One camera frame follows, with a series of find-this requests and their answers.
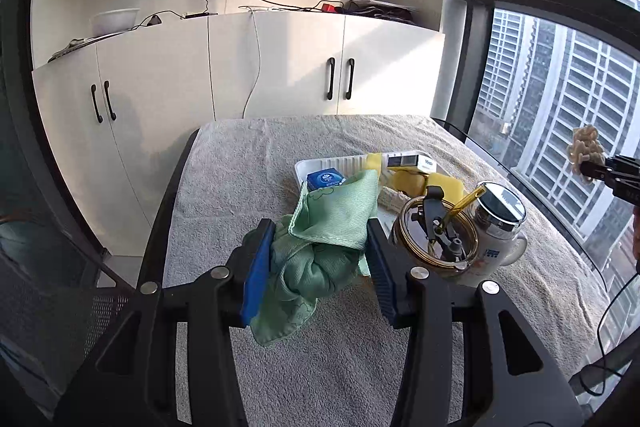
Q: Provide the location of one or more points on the black mesh chair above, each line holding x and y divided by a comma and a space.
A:
50, 307

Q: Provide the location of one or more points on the white mug with chrome lid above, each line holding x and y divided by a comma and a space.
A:
500, 207

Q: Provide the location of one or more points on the blue tissue packet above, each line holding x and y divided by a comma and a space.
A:
325, 179

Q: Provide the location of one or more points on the white cabinet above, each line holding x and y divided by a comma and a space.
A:
165, 72

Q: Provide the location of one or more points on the white and dark packet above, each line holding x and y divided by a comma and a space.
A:
425, 164

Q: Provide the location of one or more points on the yellow block sponge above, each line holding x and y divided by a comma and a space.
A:
447, 187
374, 162

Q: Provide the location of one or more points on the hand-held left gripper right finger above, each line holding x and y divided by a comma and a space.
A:
382, 267

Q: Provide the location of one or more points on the small red device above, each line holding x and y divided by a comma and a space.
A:
331, 7

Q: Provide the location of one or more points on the black window frame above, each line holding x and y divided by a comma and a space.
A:
472, 57

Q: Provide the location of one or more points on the grey folded cloth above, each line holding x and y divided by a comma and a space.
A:
72, 48

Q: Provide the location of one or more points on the white bowl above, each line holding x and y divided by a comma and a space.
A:
115, 21

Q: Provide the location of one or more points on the white plastic tray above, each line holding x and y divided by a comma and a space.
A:
350, 163

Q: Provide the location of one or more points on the amber glass cup with straw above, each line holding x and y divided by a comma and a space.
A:
452, 252

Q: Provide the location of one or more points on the high-rise buildings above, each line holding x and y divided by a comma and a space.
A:
550, 107

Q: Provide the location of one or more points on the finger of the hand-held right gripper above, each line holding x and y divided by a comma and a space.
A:
622, 189
625, 164

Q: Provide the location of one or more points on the black phone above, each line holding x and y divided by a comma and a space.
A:
200, 15

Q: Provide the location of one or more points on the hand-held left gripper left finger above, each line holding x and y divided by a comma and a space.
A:
257, 272

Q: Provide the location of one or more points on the green cloth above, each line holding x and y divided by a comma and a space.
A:
325, 227

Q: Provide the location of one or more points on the grey terry towel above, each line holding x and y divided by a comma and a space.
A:
325, 382

